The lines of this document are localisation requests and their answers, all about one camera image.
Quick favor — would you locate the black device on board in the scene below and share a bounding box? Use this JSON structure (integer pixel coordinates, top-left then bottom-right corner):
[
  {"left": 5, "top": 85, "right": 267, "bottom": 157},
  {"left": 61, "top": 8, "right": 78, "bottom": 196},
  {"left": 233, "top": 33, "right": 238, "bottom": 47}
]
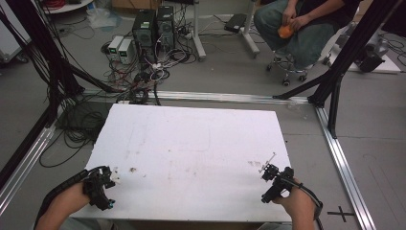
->
[{"left": 356, "top": 42, "right": 387, "bottom": 74}]

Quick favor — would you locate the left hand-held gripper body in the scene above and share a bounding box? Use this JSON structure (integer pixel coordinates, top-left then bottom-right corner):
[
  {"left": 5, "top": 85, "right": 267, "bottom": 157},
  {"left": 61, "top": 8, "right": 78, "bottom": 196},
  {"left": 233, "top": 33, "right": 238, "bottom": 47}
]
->
[{"left": 82, "top": 165, "right": 117, "bottom": 212}]

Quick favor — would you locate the round white table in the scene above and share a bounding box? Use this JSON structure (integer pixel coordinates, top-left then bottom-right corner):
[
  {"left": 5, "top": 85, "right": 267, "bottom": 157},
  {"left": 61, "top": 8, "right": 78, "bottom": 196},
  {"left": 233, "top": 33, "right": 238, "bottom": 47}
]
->
[{"left": 40, "top": 0, "right": 95, "bottom": 15}]

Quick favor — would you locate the slim black computer tower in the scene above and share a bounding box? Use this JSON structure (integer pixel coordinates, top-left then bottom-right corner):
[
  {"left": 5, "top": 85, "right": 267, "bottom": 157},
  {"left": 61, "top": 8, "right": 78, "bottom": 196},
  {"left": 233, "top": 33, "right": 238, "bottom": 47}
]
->
[{"left": 155, "top": 5, "right": 176, "bottom": 52}]

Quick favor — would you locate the long aluminium floor rail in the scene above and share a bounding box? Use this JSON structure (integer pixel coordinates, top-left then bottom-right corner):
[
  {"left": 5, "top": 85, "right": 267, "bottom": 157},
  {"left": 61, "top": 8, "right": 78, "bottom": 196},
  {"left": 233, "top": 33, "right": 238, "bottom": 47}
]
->
[{"left": 81, "top": 88, "right": 311, "bottom": 105}]

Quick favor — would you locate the person's left hand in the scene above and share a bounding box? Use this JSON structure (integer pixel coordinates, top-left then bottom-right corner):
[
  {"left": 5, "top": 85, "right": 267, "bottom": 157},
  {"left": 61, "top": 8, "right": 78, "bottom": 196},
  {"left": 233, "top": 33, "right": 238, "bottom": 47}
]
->
[{"left": 53, "top": 181, "right": 92, "bottom": 222}]

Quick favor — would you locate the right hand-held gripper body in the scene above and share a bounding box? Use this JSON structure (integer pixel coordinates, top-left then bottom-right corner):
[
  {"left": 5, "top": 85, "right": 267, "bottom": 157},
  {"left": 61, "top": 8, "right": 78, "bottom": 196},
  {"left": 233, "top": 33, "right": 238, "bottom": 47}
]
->
[{"left": 260, "top": 163, "right": 296, "bottom": 205}]

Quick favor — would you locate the wheeled metal stool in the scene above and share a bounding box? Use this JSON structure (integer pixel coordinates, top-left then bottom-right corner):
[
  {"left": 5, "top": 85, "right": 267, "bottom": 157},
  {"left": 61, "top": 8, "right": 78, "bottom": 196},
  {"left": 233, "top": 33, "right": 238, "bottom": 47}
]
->
[{"left": 265, "top": 51, "right": 309, "bottom": 87}]

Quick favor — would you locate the white flat board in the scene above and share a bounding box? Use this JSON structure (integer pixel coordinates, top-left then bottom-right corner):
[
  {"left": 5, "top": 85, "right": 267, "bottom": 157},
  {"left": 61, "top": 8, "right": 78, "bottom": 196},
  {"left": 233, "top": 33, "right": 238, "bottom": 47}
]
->
[{"left": 327, "top": 52, "right": 402, "bottom": 75}]

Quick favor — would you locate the tangle of black floor cables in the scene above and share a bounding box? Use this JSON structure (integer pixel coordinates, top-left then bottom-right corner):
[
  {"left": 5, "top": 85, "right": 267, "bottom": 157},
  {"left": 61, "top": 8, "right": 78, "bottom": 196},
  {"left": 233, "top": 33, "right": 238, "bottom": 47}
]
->
[{"left": 38, "top": 51, "right": 196, "bottom": 169}]

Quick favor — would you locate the black braced frame post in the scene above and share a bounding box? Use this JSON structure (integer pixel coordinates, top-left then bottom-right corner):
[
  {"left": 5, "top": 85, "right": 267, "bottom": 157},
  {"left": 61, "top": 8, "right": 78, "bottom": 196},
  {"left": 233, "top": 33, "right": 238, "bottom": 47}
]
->
[{"left": 273, "top": 0, "right": 404, "bottom": 140}]

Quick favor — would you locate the orange round object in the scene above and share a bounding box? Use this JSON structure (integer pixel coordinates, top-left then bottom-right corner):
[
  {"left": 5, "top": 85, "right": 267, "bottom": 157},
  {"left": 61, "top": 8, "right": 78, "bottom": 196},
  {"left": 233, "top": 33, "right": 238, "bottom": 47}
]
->
[{"left": 277, "top": 24, "right": 295, "bottom": 40}]

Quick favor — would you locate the black flat box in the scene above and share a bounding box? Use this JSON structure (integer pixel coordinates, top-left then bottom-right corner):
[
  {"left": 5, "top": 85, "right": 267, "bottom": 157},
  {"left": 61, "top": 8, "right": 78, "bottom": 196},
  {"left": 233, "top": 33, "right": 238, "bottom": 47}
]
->
[{"left": 223, "top": 12, "right": 248, "bottom": 34}]

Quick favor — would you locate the large black computer tower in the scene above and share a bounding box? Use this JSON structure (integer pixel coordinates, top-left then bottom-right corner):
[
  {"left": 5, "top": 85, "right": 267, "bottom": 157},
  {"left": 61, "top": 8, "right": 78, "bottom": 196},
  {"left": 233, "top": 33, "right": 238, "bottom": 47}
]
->
[{"left": 131, "top": 9, "right": 158, "bottom": 64}]

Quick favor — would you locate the clear plastic bag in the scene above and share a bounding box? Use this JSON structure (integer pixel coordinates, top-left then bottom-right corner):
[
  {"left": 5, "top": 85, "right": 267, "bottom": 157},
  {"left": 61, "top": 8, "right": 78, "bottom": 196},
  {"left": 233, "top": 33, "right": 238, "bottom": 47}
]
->
[{"left": 85, "top": 6, "right": 124, "bottom": 34}]

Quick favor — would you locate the white metal stand leg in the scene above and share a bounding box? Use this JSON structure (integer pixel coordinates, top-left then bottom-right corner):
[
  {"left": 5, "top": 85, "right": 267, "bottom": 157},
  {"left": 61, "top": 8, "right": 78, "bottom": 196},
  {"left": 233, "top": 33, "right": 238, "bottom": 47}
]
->
[
  {"left": 191, "top": 0, "right": 208, "bottom": 62},
  {"left": 240, "top": 0, "right": 261, "bottom": 59}
]

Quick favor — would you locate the cardboard box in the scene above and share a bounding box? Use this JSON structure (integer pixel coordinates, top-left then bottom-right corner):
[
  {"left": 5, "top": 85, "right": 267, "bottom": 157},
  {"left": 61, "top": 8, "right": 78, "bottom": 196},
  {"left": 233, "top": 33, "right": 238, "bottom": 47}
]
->
[{"left": 110, "top": 0, "right": 163, "bottom": 11}]

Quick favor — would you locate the black metal frame post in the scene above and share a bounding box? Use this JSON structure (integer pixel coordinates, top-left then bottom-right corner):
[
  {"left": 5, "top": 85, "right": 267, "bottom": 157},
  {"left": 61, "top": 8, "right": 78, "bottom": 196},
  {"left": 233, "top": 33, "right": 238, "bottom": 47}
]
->
[{"left": 0, "top": 0, "right": 84, "bottom": 190}]

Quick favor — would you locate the person's right hand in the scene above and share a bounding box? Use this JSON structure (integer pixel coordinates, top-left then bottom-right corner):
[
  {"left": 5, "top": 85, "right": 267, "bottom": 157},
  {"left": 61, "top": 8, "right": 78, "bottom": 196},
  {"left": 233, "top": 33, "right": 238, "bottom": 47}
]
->
[{"left": 273, "top": 187, "right": 318, "bottom": 222}]

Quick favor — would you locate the white power supply unit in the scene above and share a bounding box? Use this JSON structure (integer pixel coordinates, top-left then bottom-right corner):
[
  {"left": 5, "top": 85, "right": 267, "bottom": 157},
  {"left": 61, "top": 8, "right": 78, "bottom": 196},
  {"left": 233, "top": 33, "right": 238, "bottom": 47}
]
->
[
  {"left": 107, "top": 34, "right": 124, "bottom": 61},
  {"left": 117, "top": 37, "right": 134, "bottom": 65}
]

